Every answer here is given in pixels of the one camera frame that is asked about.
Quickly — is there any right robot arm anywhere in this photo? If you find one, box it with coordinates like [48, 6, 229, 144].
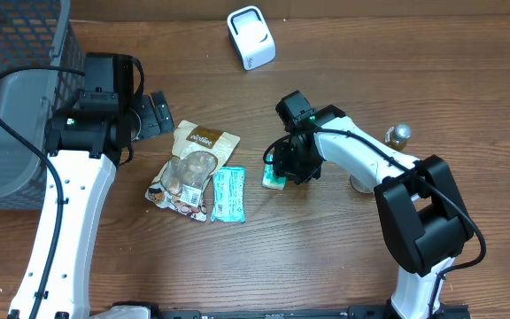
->
[263, 91, 482, 318]

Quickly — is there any Kleenex pocket tissue pack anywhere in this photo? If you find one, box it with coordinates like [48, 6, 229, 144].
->
[262, 164, 287, 191]

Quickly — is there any green lid seasoning jar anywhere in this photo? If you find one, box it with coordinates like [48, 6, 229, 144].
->
[350, 175, 375, 194]

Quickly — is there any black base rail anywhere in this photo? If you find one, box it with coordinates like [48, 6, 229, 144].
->
[90, 301, 472, 319]

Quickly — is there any white barcode scanner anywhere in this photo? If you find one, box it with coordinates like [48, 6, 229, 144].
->
[227, 5, 276, 71]

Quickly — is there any brown white snack bag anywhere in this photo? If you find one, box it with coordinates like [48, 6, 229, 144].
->
[144, 121, 240, 222]

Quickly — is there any mint green wipes pack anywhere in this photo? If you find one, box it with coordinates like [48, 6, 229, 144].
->
[211, 167, 246, 222]

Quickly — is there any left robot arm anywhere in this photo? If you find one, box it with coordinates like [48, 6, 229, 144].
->
[8, 53, 160, 318]

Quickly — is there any yellow dish soap bottle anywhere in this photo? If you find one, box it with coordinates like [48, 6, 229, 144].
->
[384, 124, 412, 152]

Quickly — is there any grey plastic shopping basket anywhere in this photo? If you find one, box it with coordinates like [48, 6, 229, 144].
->
[0, 0, 84, 209]

